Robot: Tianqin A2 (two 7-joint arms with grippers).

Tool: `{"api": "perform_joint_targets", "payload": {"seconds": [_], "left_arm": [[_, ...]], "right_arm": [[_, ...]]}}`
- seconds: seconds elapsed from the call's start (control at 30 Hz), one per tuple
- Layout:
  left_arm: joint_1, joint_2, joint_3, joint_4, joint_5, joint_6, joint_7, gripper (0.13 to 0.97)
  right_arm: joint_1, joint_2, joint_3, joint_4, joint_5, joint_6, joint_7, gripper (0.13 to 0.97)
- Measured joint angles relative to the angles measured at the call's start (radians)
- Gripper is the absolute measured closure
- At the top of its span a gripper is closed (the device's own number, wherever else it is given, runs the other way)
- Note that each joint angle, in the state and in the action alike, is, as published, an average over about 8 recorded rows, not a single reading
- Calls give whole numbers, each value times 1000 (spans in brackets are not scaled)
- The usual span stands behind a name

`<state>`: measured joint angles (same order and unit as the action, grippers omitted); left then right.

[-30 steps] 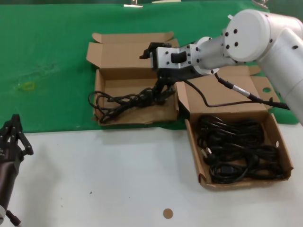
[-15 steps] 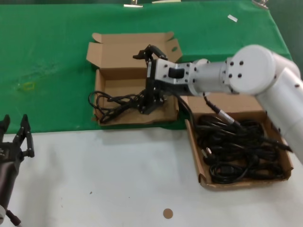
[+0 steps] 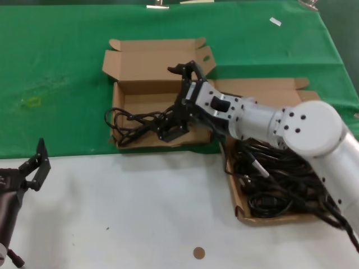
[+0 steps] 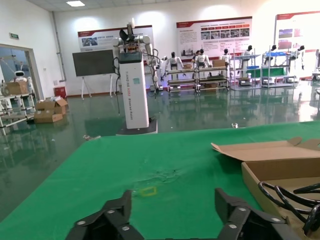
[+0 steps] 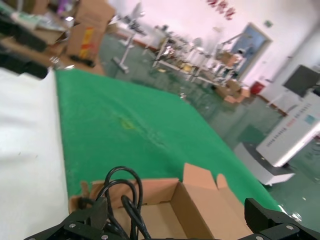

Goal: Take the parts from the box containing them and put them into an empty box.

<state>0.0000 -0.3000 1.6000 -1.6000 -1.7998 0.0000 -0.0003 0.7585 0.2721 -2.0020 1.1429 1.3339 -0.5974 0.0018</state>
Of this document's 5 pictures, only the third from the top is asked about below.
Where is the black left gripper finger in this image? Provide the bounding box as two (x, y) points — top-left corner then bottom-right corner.
(19, 138), (52, 192)

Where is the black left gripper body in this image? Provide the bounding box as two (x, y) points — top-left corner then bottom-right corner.
(0, 167), (28, 197)

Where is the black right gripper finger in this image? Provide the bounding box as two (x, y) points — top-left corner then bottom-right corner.
(156, 117), (190, 144)
(167, 60), (209, 83)

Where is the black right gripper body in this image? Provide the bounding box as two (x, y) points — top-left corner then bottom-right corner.
(173, 80), (203, 133)

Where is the black power cable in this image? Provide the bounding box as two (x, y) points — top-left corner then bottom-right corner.
(105, 108), (183, 147)
(238, 168), (284, 197)
(232, 140), (281, 174)
(280, 155), (337, 214)
(248, 193), (317, 219)

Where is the open cardboard box oval cutout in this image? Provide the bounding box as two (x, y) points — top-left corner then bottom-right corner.
(101, 38), (216, 149)

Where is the open cardboard box round cutout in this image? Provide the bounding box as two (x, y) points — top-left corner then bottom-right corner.
(207, 77), (342, 228)

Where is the silver binder clip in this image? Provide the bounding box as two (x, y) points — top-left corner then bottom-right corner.
(298, 0), (319, 12)
(145, 0), (170, 10)

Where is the green table cloth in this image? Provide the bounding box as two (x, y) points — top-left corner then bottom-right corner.
(0, 1), (359, 159)

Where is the left arm cable connector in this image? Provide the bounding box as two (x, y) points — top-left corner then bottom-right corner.
(6, 248), (26, 269)

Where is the pile of black cables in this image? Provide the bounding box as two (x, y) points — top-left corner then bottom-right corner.
(224, 140), (359, 253)

